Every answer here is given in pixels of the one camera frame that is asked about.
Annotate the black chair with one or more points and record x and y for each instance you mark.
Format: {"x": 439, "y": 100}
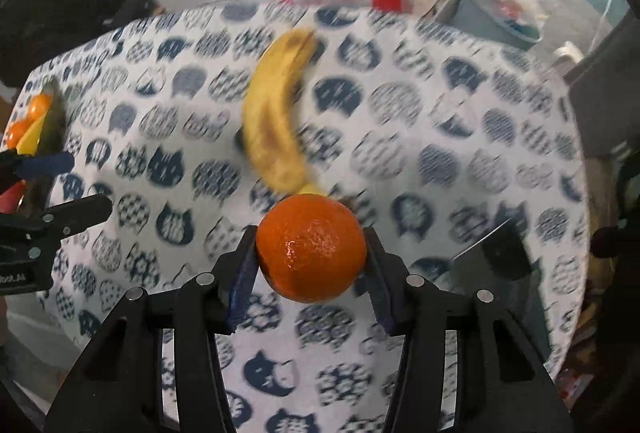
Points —
{"x": 60, "y": 3}

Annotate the dark grey chair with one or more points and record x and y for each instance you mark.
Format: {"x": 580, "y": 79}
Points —
{"x": 605, "y": 103}

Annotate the metal tray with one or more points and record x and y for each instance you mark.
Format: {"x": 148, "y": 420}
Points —
{"x": 55, "y": 123}

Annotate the cat print tablecloth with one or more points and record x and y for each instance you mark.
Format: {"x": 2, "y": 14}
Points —
{"x": 400, "y": 138}

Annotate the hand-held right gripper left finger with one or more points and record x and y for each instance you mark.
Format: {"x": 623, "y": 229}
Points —
{"x": 241, "y": 283}

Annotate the medium orange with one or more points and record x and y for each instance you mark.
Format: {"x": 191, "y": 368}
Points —
{"x": 40, "y": 105}

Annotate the large orange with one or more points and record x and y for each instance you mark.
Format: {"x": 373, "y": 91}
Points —
{"x": 17, "y": 133}

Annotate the red apple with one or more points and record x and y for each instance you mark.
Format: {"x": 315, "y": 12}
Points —
{"x": 11, "y": 198}

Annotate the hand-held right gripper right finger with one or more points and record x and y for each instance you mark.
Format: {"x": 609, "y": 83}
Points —
{"x": 382, "y": 293}

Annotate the banana with brown tip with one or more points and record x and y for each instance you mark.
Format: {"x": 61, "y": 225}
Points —
{"x": 272, "y": 113}

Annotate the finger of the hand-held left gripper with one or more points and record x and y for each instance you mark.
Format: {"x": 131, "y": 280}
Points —
{"x": 47, "y": 164}
{"x": 82, "y": 212}

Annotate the banana with sticker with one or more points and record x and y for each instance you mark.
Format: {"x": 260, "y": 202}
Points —
{"x": 32, "y": 135}

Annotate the small orange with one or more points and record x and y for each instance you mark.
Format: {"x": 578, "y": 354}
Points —
{"x": 312, "y": 248}

